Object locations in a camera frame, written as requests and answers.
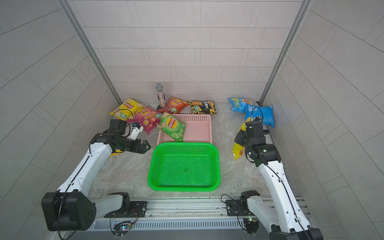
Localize yellow chips bag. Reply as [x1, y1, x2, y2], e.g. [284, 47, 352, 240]
[233, 123, 246, 161]
[110, 99, 145, 123]

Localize light blue chips bag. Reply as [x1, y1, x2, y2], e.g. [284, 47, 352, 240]
[228, 97, 259, 113]

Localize green cucumber chips bag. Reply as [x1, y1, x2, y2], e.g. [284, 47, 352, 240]
[157, 113, 186, 142]

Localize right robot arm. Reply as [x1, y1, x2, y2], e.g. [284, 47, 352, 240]
[235, 121, 324, 240]

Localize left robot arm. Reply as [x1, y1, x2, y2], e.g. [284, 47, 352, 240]
[41, 131, 151, 232]

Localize pink chips bag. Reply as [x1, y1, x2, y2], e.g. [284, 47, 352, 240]
[127, 107, 163, 135]

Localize pink plastic basket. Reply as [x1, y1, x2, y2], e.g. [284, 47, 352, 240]
[173, 114, 213, 144]

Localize green plastic basket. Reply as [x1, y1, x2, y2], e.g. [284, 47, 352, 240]
[148, 142, 221, 192]

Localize red chips bag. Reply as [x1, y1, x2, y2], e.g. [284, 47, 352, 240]
[157, 97, 189, 115]

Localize black orange snack bag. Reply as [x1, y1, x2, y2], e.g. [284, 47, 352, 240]
[188, 100, 217, 115]

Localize glass jar on stand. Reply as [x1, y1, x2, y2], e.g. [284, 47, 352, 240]
[156, 83, 167, 110]

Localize left circuit board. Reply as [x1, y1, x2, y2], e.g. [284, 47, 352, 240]
[112, 221, 133, 238]

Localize circuit board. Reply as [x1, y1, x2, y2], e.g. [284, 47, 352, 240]
[243, 218, 260, 235]
[112, 221, 133, 238]

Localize right circuit board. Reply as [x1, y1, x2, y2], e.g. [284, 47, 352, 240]
[243, 218, 260, 235]

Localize yellow plastic frame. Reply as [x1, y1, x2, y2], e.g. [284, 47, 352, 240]
[110, 150, 124, 157]

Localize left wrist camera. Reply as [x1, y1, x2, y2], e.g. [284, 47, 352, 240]
[127, 123, 144, 141]

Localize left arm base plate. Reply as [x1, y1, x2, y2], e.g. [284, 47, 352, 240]
[104, 201, 148, 218]

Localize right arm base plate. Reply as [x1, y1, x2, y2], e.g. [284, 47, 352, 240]
[225, 199, 250, 217]

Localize aluminium rail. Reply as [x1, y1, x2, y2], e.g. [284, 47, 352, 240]
[108, 198, 276, 222]

